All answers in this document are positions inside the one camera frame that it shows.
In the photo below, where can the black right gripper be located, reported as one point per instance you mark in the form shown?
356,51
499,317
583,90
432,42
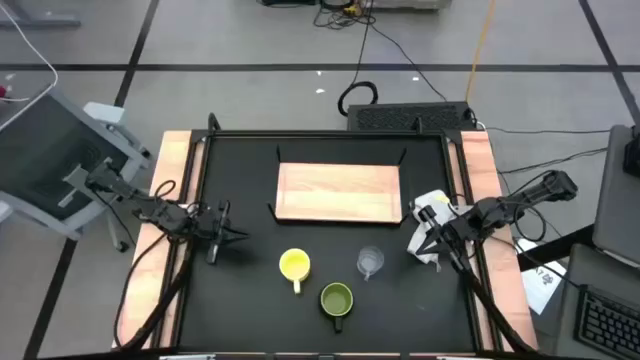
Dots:
457,230

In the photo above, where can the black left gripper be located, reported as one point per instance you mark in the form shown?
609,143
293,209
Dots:
217,225

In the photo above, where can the clear glass cup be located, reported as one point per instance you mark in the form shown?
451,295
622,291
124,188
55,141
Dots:
370,260

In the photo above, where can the yellow mug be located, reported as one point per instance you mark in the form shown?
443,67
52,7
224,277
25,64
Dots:
295,264

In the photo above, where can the dark green mug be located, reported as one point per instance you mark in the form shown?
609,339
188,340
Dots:
336,300

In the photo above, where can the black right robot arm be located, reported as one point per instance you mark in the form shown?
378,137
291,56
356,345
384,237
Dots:
525,197

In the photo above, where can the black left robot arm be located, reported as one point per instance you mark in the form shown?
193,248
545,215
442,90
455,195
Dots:
150,207

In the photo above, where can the white cloth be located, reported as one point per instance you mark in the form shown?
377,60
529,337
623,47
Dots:
425,250

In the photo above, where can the white printed paper sheet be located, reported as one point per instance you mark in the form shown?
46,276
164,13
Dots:
542,285

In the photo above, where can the black desk leg bar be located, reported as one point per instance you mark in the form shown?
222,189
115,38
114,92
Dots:
555,247

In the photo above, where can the black perforated computer case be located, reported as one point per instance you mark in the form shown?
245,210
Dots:
400,117

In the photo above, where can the black keyboard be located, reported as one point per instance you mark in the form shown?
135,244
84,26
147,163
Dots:
607,325

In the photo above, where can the black device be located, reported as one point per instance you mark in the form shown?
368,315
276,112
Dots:
632,155

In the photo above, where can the grey metal table leg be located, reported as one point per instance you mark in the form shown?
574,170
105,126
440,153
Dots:
40,21

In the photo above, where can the wooden shelf with black frame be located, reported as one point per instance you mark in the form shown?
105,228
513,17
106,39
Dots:
340,192

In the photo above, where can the black metal table frame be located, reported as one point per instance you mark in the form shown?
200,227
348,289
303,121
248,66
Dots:
325,134

